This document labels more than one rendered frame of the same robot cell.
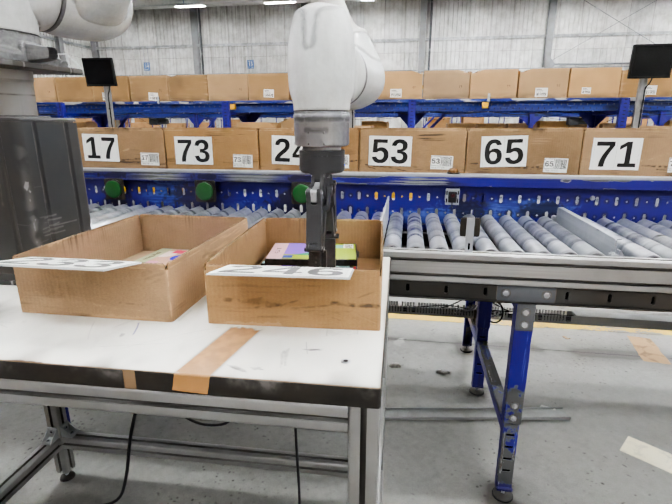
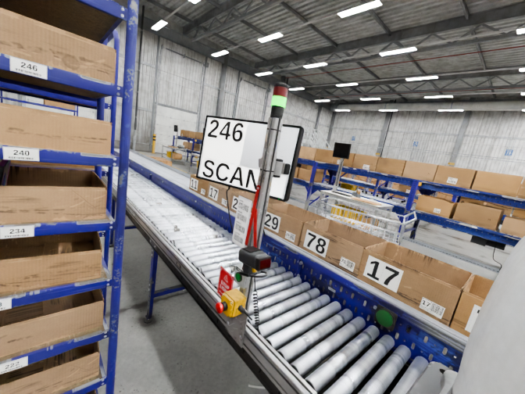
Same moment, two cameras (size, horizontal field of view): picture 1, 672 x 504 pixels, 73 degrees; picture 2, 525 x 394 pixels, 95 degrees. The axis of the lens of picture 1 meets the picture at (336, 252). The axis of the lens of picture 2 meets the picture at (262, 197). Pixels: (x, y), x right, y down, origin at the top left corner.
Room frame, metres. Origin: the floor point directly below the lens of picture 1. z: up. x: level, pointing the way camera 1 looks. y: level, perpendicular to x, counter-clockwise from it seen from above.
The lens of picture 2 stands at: (0.70, 0.81, 1.44)
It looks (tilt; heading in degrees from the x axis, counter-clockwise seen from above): 11 degrees down; 38
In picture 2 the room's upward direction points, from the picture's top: 10 degrees clockwise
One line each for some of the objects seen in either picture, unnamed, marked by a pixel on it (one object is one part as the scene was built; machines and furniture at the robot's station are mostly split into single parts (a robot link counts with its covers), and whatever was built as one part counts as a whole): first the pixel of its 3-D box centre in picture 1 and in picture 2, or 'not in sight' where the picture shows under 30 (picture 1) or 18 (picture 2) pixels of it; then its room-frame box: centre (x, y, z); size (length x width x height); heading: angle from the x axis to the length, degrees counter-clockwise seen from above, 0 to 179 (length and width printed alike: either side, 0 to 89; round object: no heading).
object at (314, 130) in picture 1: (321, 131); not in sight; (0.76, 0.02, 1.05); 0.09 x 0.09 x 0.06
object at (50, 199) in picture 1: (25, 193); not in sight; (0.99, 0.68, 0.91); 0.26 x 0.26 x 0.33; 82
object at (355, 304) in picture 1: (310, 262); not in sight; (0.85, 0.05, 0.80); 0.38 x 0.28 x 0.10; 174
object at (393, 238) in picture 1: (394, 233); not in sight; (1.42, -0.19, 0.72); 0.52 x 0.05 x 0.05; 171
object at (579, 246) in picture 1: (565, 239); not in sight; (1.34, -0.70, 0.72); 0.52 x 0.05 x 0.05; 171
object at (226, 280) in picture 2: not in sight; (229, 288); (1.38, 1.42, 0.85); 0.16 x 0.01 x 0.13; 81
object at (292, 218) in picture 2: not in sight; (292, 222); (2.17, 1.64, 0.96); 0.39 x 0.29 x 0.17; 81
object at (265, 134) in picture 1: (315, 149); not in sight; (1.93, 0.09, 0.96); 0.39 x 0.29 x 0.17; 81
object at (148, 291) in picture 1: (152, 257); not in sight; (0.89, 0.38, 0.80); 0.38 x 0.28 x 0.10; 171
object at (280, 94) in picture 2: not in sight; (279, 98); (1.39, 1.35, 1.62); 0.05 x 0.05 x 0.06
